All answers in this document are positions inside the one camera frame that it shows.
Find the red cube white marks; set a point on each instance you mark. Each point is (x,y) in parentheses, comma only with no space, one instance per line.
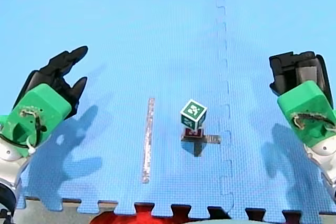
(193,132)

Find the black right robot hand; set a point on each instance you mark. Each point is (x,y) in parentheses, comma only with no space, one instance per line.
(299,70)

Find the green cube white marks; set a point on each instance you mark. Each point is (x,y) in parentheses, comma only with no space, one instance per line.
(193,115)

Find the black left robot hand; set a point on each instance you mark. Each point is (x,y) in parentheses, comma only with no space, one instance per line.
(59,73)

